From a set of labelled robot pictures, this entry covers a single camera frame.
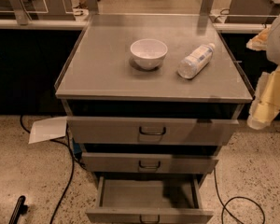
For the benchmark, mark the black handle bar object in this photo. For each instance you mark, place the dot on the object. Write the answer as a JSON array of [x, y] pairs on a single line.
[[20, 209]]

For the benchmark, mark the grey drawer cabinet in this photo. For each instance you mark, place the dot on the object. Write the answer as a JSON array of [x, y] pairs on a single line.
[[102, 80]]

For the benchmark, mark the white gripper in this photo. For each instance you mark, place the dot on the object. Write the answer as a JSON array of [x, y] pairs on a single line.
[[279, 45]]

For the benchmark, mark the grey bottom drawer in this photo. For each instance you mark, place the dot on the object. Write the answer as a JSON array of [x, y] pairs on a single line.
[[148, 199]]

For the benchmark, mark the grey drawer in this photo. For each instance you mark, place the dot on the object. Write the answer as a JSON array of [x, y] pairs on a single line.
[[148, 163], [151, 131], [148, 199]]

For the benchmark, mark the white ceramic bowl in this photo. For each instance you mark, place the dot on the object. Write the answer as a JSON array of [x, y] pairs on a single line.
[[148, 53]]

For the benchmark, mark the white paper sheet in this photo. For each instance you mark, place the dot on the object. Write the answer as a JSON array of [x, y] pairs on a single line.
[[48, 129]]

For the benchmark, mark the clear plastic water bottle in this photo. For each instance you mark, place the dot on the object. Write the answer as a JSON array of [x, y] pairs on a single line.
[[193, 64]]

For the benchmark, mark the grey middle drawer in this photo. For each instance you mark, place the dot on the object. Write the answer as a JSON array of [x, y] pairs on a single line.
[[148, 163]]

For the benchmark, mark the grey top drawer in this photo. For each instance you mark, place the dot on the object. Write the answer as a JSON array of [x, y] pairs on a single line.
[[151, 131]]

